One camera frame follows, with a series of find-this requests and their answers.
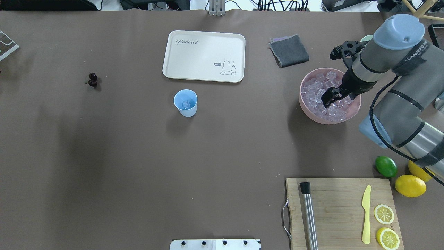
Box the green lime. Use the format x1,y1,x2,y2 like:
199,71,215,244
375,156,398,178

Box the steel muddler black tip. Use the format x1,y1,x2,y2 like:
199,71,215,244
299,182,319,250

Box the clear ice cube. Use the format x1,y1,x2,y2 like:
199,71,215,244
182,100,191,110

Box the grey folded cloth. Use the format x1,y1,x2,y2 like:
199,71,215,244
268,34,309,68

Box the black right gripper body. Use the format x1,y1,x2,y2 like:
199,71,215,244
340,69,377,99

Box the yellow lemon outer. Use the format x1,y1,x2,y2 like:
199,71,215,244
408,160,432,182

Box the dark red cherries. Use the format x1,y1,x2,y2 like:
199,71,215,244
85,72,98,89

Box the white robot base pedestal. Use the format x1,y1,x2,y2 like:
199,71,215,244
169,239,261,250

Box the upper lemon slice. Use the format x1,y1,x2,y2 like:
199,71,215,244
376,227,401,250

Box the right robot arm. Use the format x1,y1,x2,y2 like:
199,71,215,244
321,13,444,184

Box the wooden cutting board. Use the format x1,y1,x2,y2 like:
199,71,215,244
285,178,402,250

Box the light blue cup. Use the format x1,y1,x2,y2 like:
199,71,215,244
173,90,198,117

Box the yellow lemon near board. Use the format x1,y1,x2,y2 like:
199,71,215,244
395,175,427,198

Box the white bottle rack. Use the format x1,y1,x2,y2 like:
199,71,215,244
0,31,19,61

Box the pink bowl of ice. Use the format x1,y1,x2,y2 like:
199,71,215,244
299,68,362,124

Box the cream rabbit tray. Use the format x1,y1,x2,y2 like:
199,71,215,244
162,30,246,83

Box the light green bowl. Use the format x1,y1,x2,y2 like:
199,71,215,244
360,34,373,42

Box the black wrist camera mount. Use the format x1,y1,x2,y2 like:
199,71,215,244
329,41,368,69

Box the yellow plastic knife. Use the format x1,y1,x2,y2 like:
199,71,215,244
362,185,371,245

